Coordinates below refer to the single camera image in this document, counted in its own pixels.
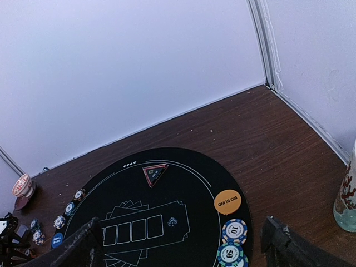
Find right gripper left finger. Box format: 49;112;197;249
23;217;105;267

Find blue white chips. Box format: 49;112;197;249
221;219;248;245
53;215;66;230

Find white green paper cup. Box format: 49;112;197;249
333;147;355;233

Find left aluminium frame post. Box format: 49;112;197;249
0;146;24;176

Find blue white chip stack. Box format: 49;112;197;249
32;229;45;246

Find blue card deck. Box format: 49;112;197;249
16;224;31;240

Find red black chips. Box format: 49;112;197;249
73;188;86;202
233;255;249;267

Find round black poker mat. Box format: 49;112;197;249
55;148;253;266

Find blue small blind button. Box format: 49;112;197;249
51;232;63;249

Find green white chip stack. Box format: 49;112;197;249
29;219;41;233

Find aluminium frame post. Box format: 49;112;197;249
0;146;24;176
248;0;283;92

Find red white patterned bowl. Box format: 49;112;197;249
12;173;33;197

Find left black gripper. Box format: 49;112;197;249
1;212;31;266

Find orange big blind button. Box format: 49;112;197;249
214;189;242;215

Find right aluminium frame post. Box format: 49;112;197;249
248;0;283;92

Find red black all-in triangle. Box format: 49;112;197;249
142;163;169;188

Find green white chips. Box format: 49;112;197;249
216;242;244;266
65;202;76;216

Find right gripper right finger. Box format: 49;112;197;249
260;216;352;267

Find dark red saucer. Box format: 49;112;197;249
14;182;37;211

